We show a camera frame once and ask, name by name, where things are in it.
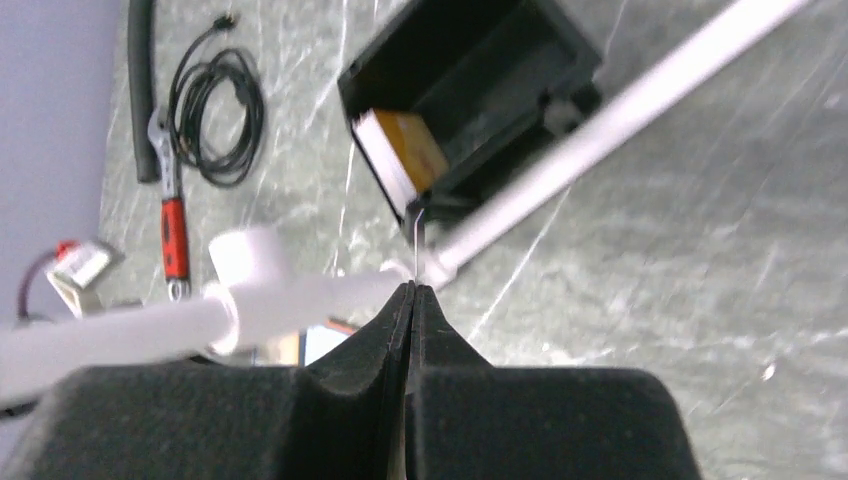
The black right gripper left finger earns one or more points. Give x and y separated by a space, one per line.
338 418

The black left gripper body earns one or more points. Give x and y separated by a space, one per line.
74 269

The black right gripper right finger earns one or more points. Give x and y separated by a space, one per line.
469 419

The thin grey credit card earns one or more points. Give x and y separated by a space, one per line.
415 232

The black card tray box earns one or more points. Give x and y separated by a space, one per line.
493 81

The orange card in tray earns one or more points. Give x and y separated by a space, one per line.
413 143

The white pvc pipe frame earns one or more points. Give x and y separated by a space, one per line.
256 299

